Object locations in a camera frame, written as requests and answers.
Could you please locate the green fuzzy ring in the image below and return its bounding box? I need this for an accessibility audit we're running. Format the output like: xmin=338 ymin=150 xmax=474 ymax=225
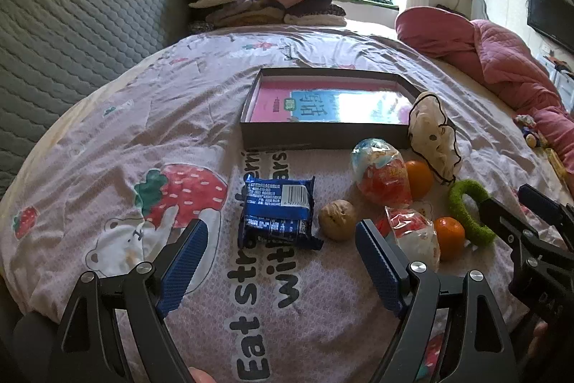
xmin=448 ymin=179 xmax=498 ymax=247

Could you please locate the small colourful toy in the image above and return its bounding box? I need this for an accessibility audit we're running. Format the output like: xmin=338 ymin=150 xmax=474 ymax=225
xmin=513 ymin=114 xmax=545 ymax=148

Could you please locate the plastic-wrapped snack cup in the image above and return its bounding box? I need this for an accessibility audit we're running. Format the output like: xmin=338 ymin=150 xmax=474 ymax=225
xmin=351 ymin=137 xmax=413 ymax=206
xmin=374 ymin=206 xmax=440 ymax=262

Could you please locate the grey quilted headboard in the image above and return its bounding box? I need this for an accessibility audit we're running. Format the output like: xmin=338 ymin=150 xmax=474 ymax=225
xmin=0 ymin=0 xmax=189 ymax=195

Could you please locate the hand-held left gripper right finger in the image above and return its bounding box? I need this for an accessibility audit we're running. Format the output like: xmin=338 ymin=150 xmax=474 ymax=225
xmin=354 ymin=219 xmax=521 ymax=383

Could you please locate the grey cardboard box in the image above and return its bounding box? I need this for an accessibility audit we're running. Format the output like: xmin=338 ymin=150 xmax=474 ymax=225
xmin=239 ymin=68 xmax=424 ymax=153

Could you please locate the blue snack packet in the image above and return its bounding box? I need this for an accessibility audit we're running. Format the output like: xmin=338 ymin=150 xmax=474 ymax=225
xmin=237 ymin=176 xmax=324 ymax=251

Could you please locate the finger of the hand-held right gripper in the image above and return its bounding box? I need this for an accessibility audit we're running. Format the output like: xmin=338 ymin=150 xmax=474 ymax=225
xmin=481 ymin=195 xmax=574 ymax=321
xmin=517 ymin=184 xmax=574 ymax=228

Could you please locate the white storage cabinet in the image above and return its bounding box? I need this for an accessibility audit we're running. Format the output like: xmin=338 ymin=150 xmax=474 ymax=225
xmin=545 ymin=55 xmax=574 ymax=110

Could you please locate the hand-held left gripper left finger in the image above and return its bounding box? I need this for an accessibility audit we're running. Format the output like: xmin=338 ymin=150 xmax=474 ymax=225
xmin=49 ymin=218 xmax=211 ymax=383

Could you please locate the black television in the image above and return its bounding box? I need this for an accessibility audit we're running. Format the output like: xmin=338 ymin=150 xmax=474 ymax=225
xmin=527 ymin=0 xmax=574 ymax=52

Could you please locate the white plush toy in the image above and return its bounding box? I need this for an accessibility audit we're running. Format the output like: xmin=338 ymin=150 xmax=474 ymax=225
xmin=407 ymin=92 xmax=462 ymax=186

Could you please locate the person's right hand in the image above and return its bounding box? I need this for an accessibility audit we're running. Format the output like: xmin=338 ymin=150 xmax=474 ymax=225
xmin=526 ymin=320 xmax=551 ymax=361

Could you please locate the pink quilt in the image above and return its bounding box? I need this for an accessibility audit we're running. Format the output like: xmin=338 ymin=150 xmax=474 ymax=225
xmin=395 ymin=6 xmax=574 ymax=168

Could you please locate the pink and blue book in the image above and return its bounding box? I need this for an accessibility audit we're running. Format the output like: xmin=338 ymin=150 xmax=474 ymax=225
xmin=251 ymin=81 xmax=415 ymax=126

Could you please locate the strawberry printed bed sheet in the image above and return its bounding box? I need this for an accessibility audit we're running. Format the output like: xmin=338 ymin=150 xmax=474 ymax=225
xmin=0 ymin=24 xmax=574 ymax=383

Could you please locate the orange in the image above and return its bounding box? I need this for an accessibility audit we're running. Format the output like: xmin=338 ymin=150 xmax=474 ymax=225
xmin=405 ymin=160 xmax=435 ymax=201
xmin=433 ymin=216 xmax=467 ymax=262

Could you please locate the walnut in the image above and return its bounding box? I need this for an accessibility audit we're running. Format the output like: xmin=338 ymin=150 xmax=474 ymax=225
xmin=318 ymin=199 xmax=359 ymax=241

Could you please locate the person's left hand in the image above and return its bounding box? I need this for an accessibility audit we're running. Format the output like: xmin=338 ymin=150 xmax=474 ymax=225
xmin=187 ymin=366 xmax=222 ymax=383

